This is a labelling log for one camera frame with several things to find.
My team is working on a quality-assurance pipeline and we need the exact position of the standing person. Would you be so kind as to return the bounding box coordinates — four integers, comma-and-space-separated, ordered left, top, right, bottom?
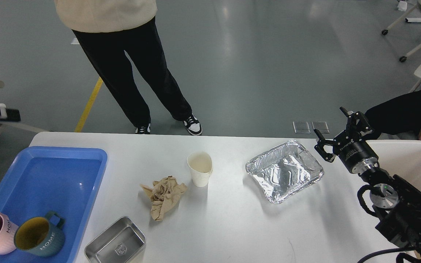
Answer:
54, 0, 202, 136

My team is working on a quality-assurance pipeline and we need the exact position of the white paper cup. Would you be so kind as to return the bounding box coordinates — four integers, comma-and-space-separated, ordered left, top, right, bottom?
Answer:
186, 152, 213, 187

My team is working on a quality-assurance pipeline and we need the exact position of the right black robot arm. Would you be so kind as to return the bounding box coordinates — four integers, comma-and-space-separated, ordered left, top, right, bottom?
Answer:
314, 107, 421, 263

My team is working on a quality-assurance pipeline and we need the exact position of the white plastic bin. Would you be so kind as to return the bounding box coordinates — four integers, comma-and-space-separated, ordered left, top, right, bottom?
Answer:
354, 140, 421, 263

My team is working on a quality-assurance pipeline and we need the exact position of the crumpled brown paper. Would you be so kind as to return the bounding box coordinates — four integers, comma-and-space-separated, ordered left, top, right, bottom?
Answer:
140, 176, 187, 221

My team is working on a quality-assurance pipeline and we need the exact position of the blue plastic tray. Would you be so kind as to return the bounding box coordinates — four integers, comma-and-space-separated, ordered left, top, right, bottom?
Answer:
0, 146, 107, 263

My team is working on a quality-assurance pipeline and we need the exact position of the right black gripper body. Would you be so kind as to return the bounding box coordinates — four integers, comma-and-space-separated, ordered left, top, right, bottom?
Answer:
338, 141, 379, 174

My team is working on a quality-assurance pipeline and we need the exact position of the aluminium foil tray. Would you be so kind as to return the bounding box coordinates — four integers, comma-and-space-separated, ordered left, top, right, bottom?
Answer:
245, 140, 325, 204

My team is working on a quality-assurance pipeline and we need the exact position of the stainless steel box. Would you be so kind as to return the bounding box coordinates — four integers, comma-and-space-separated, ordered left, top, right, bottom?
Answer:
84, 216, 147, 263

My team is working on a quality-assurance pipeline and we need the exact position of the teal mug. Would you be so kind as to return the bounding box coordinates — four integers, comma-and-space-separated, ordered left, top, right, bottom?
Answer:
13, 211, 65, 258

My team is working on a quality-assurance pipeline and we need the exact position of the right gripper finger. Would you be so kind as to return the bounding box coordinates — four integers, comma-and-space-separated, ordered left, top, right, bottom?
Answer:
340, 107, 373, 141
314, 129, 339, 163

